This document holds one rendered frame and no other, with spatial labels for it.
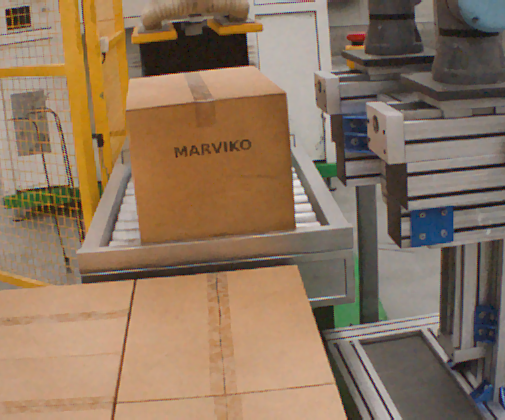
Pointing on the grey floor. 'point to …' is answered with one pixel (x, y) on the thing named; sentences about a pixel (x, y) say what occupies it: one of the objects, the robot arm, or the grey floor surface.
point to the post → (367, 246)
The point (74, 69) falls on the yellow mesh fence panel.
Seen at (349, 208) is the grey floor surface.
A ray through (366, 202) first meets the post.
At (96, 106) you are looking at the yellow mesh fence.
